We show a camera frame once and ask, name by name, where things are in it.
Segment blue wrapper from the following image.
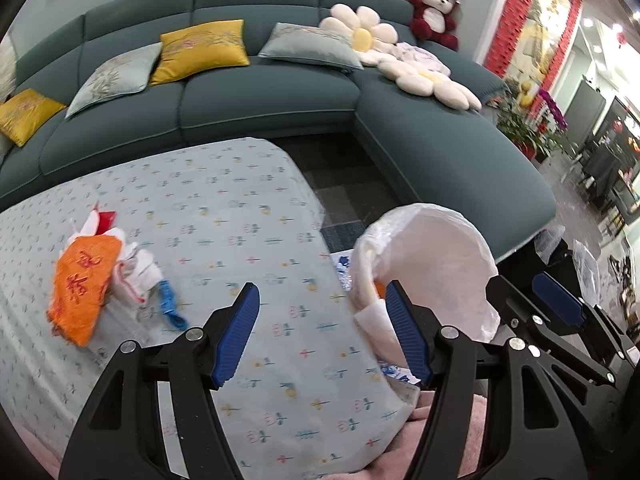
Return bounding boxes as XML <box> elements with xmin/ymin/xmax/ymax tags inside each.
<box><xmin>157</xmin><ymin>280</ymin><xmax>189</xmax><ymax>330</ymax></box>

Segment white tissue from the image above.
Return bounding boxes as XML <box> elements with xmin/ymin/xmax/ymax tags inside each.
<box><xmin>110</xmin><ymin>243</ymin><xmax>164</xmax><ymax>307</ymax></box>

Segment orange snack bag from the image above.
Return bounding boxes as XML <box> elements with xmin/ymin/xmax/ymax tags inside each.
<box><xmin>47</xmin><ymin>234</ymin><xmax>122</xmax><ymax>347</ymax></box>

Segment red envelope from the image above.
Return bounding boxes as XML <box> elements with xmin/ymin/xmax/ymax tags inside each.
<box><xmin>77</xmin><ymin>204</ymin><xmax>116</xmax><ymax>236</ymax></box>

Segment floral light blue tablecloth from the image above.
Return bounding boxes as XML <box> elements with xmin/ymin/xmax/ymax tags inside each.
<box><xmin>1</xmin><ymin>138</ymin><xmax>418</xmax><ymax>479</ymax></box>

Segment potted flowers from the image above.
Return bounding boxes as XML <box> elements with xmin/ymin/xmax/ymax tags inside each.
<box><xmin>489</xmin><ymin>87</ymin><xmax>568</xmax><ymax>162</ymax></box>

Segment white flower pillow flat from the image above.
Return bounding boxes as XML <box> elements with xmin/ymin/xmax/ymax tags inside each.
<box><xmin>378</xmin><ymin>61</ymin><xmax>482</xmax><ymax>112</ymax></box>

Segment pink folded cloth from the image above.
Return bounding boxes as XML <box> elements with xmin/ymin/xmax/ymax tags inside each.
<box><xmin>390</xmin><ymin>42</ymin><xmax>451</xmax><ymax>76</ymax></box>

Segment dark green sectional sofa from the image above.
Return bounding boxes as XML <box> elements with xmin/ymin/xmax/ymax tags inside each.
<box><xmin>1</xmin><ymin>0</ymin><xmax>556</xmax><ymax>257</ymax></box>

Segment light grey cushion left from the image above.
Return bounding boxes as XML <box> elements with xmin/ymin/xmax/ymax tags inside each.
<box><xmin>65</xmin><ymin>42</ymin><xmax>162</xmax><ymax>119</ymax></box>

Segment light grey cushion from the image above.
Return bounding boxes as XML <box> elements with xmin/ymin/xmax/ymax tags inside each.
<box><xmin>258</xmin><ymin>23</ymin><xmax>362</xmax><ymax>70</ymax></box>
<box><xmin>65</xmin><ymin>42</ymin><xmax>162</xmax><ymax>119</ymax></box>

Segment yellow cushion centre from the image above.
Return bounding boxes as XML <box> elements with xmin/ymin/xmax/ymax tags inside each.
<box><xmin>150</xmin><ymin>20</ymin><xmax>250</xmax><ymax>86</ymax></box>

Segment yellow cushion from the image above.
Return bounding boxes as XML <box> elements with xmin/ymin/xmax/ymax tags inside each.
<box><xmin>150</xmin><ymin>20</ymin><xmax>250</xmax><ymax>86</ymax></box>
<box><xmin>0</xmin><ymin>89</ymin><xmax>66</xmax><ymax>148</ymax></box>

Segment yellow cushion left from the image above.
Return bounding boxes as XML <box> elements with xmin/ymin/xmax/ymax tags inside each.
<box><xmin>0</xmin><ymin>89</ymin><xmax>66</xmax><ymax>148</ymax></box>

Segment light grey cushion right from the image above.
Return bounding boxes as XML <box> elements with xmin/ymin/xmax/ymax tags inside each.
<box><xmin>258</xmin><ymin>23</ymin><xmax>362</xmax><ymax>70</ymax></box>

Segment white flower pillow upright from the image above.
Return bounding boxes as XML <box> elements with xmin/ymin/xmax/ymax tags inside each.
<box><xmin>319</xmin><ymin>3</ymin><xmax>398</xmax><ymax>66</ymax></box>

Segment red white plush bear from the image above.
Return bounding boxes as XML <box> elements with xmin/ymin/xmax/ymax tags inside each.
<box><xmin>407</xmin><ymin>0</ymin><xmax>460</xmax><ymax>51</ymax></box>

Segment red wall hanging decoration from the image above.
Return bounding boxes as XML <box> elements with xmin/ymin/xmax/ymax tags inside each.
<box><xmin>484</xmin><ymin>0</ymin><xmax>582</xmax><ymax>93</ymax></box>

